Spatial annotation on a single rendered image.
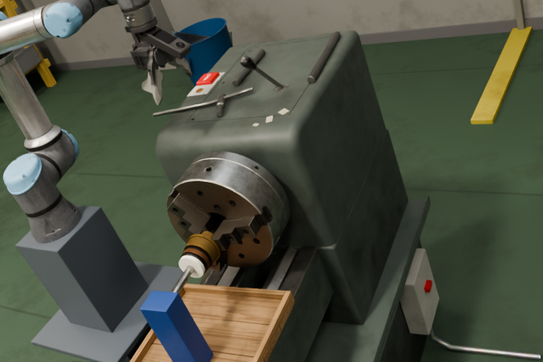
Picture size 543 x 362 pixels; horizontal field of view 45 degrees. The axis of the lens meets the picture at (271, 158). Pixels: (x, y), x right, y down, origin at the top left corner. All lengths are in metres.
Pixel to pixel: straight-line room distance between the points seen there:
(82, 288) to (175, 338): 0.53
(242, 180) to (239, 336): 0.40
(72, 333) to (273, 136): 0.98
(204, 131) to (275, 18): 3.57
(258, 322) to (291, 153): 0.44
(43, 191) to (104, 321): 0.45
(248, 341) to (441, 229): 1.65
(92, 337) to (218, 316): 0.55
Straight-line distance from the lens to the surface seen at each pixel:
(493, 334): 2.71
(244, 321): 1.76
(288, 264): 1.90
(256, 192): 1.67
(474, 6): 4.72
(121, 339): 2.14
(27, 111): 2.03
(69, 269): 2.03
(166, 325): 1.60
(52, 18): 1.60
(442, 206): 3.29
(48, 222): 2.04
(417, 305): 2.39
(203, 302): 1.87
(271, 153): 1.73
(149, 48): 1.71
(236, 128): 1.79
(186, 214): 1.72
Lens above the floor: 2.06
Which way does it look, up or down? 30 degrees down
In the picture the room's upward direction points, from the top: 22 degrees counter-clockwise
